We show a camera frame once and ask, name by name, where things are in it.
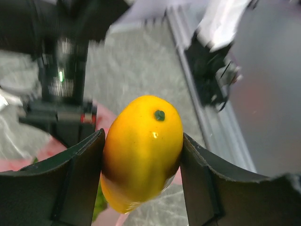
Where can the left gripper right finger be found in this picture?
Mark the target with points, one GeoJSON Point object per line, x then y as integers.
{"type": "Point", "coordinates": [219, 193]}

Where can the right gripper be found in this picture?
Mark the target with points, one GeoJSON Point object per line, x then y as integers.
{"type": "Point", "coordinates": [69, 124]}

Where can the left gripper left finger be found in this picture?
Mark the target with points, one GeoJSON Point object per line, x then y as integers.
{"type": "Point", "coordinates": [58, 191]}

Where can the orange mango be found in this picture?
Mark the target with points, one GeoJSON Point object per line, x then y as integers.
{"type": "Point", "coordinates": [142, 153]}

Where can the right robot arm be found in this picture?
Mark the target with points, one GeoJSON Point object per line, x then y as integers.
{"type": "Point", "coordinates": [57, 35]}

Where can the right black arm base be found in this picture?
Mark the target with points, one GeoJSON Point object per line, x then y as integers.
{"type": "Point", "coordinates": [204, 65]}

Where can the green grape bunch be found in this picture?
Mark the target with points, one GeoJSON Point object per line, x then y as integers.
{"type": "Point", "coordinates": [100, 203]}

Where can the aluminium mounting rail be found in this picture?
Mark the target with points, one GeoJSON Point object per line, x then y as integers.
{"type": "Point", "coordinates": [221, 132]}

